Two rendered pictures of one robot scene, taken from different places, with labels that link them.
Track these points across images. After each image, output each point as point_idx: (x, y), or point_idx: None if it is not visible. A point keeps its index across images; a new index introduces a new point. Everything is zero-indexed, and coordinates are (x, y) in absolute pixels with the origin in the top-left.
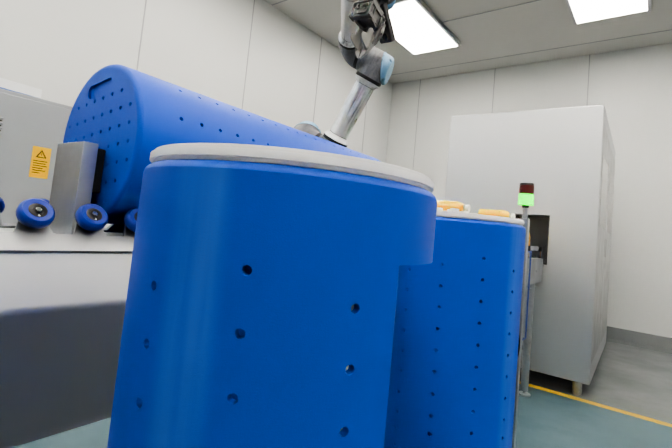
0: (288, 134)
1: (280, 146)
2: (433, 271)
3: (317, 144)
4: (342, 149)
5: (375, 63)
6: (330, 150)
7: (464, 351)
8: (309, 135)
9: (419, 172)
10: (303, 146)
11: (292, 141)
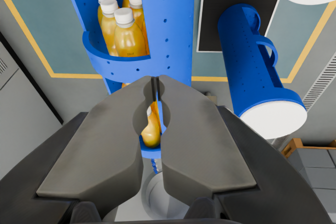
0: (178, 78)
1: (187, 82)
2: None
3: (176, 41)
4: None
5: None
6: (178, 17)
7: None
8: (161, 47)
9: (303, 123)
10: (184, 61)
11: (183, 74)
